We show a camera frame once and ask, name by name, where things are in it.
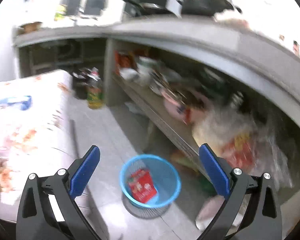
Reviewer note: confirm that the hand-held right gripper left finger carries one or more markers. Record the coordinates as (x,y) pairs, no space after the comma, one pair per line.
(86,172)

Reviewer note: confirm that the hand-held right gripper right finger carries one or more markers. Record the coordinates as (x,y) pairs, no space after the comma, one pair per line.
(213,170)

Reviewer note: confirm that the blue plastic wastebasket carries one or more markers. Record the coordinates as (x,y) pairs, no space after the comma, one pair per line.
(165,170)

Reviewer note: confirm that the pink slipper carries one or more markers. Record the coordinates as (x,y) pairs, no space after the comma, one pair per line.
(210,210)

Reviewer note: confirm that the clear plastic bag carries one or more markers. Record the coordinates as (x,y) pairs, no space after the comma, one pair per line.
(215,127)

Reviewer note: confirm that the red snack packet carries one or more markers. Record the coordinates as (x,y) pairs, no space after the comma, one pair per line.
(141,185)

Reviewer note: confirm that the floral tablecloth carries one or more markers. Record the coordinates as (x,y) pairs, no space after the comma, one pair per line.
(40,130)

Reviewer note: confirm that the pink plastic basin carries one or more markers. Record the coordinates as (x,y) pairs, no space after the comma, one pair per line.
(175,106)

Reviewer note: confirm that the clear plastic oil bottle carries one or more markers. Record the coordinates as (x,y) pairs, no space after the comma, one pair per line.
(94,97)

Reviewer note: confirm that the blue toothpaste box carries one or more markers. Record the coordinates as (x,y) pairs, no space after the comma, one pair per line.
(22,102)

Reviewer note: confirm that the orange packets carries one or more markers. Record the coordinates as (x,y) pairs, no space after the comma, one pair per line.
(123,60)

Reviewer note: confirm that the grey kitchen counter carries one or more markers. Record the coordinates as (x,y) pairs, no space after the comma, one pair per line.
(190,40)

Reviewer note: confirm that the brown bowl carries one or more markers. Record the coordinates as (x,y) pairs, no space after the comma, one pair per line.
(30,27)

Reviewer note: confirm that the yellow green bottle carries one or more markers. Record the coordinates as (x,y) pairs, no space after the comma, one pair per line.
(60,12)

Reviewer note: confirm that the black frying pan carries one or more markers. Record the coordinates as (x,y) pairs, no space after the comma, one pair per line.
(150,7)

